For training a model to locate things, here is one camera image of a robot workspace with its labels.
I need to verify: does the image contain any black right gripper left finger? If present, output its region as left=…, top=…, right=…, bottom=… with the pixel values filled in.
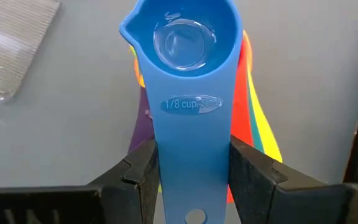
left=0, top=139, right=161, bottom=224

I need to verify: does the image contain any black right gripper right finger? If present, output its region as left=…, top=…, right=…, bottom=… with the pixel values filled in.
left=228, top=135, right=358, bottom=224

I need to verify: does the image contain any yellow measuring cup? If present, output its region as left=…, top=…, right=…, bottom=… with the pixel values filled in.
left=244, top=29, right=283, bottom=164

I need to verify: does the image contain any purple measuring cup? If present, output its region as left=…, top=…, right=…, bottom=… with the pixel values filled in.
left=128, top=86, right=157, bottom=154

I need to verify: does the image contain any red measuring cup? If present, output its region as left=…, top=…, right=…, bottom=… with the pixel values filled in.
left=227, top=40, right=255, bottom=205

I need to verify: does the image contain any blue measuring cup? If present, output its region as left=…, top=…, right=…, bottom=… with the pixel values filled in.
left=119, top=0, right=244, bottom=224

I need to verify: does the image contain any orange measuring cup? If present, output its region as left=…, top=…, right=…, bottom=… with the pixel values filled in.
left=133, top=57, right=146, bottom=89

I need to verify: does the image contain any clear plastic basket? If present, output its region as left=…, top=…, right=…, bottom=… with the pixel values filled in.
left=0, top=0, right=62, bottom=106

